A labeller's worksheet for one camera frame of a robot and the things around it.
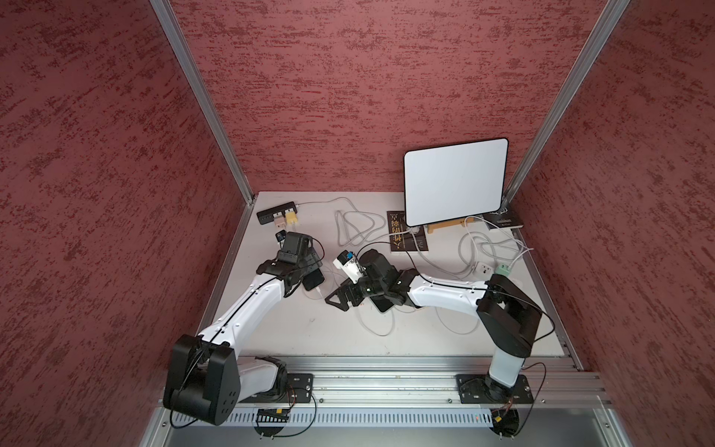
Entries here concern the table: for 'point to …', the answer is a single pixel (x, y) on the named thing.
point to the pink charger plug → (279, 223)
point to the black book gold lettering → (404, 237)
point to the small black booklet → (505, 217)
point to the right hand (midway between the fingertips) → (336, 297)
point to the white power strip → (483, 271)
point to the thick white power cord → (374, 235)
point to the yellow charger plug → (291, 217)
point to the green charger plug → (504, 269)
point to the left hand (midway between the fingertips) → (307, 265)
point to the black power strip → (267, 215)
